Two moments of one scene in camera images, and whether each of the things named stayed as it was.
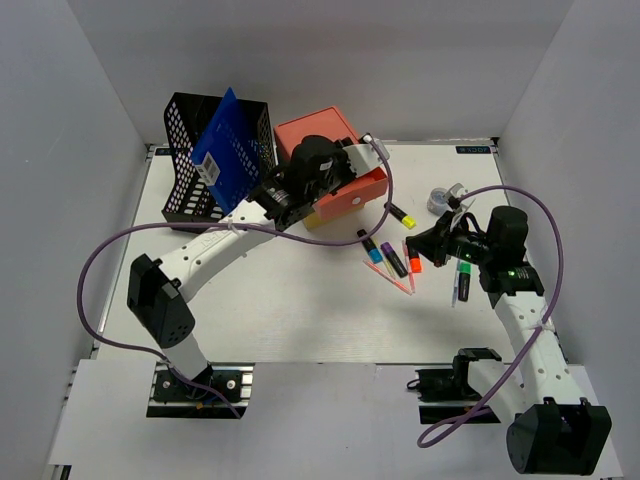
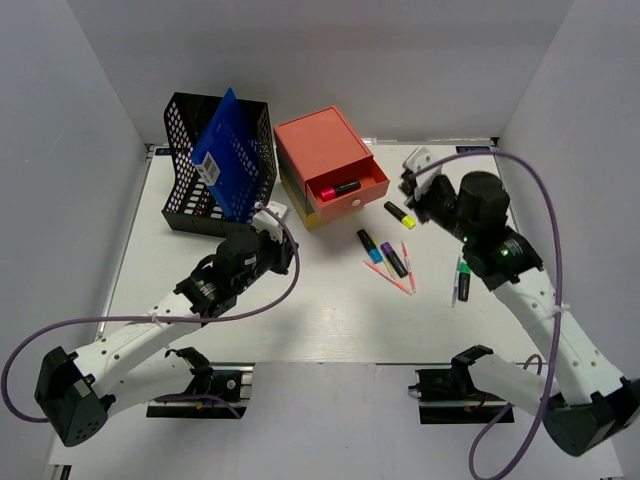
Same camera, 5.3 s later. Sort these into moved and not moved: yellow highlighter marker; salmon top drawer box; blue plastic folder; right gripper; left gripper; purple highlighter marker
Moved: right gripper; left gripper
Not moved: purple highlighter marker; yellow highlighter marker; blue plastic folder; salmon top drawer box
